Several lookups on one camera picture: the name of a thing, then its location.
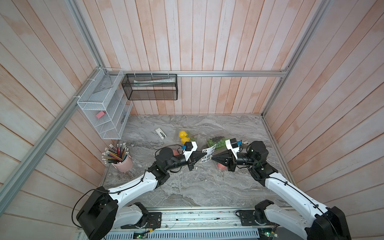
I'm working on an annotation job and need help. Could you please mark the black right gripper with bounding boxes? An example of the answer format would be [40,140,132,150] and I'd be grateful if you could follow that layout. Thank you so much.
[213,148,258,174]

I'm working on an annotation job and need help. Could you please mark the clear box of red apples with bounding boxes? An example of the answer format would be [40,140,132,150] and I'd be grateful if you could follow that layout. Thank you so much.
[217,163,228,171]

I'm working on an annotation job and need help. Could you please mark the clear box of grapes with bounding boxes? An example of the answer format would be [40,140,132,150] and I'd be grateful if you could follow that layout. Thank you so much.
[207,136,229,149]

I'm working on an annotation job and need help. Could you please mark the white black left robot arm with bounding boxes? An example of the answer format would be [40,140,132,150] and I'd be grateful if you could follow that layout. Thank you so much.
[72,142,207,240]

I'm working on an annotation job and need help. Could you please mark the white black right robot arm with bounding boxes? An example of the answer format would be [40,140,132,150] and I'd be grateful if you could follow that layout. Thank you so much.
[212,139,352,240]

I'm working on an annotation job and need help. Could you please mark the clear box of small peaches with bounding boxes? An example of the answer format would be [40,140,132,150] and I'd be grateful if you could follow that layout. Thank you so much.
[172,149,180,156]

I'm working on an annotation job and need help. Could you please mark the colored pencils bundle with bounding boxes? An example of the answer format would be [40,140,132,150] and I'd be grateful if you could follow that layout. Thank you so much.
[102,143,129,164]

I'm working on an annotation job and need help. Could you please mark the paper in black basket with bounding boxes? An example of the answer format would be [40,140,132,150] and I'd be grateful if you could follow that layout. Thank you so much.
[133,78,177,87]

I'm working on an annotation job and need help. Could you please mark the pink eraser block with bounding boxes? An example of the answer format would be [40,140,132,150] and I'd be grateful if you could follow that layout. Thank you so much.
[96,111,106,119]

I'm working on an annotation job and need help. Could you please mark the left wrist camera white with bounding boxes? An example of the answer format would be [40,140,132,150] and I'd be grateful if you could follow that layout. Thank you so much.
[183,142,198,161]

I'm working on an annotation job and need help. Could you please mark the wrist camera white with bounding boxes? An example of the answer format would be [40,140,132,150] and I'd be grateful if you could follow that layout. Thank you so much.
[183,142,198,161]
[225,138,242,160]

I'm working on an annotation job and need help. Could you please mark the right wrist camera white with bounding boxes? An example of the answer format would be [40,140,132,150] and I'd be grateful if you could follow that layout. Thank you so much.
[225,138,242,160]

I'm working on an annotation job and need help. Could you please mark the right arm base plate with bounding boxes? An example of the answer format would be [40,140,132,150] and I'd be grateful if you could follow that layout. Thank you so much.
[235,210,280,227]

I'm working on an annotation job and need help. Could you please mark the aluminium front rail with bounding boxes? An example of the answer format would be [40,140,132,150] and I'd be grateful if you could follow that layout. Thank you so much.
[76,206,325,233]

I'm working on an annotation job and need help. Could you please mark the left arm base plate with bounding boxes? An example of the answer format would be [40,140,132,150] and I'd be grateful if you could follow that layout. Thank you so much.
[121,212,162,230]

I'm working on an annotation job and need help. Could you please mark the black wire mesh basket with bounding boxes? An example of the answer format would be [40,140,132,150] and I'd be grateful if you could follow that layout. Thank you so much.
[122,73,179,101]

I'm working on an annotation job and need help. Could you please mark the white wire mesh shelf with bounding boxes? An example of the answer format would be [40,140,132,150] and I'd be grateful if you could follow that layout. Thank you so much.
[78,68,133,140]

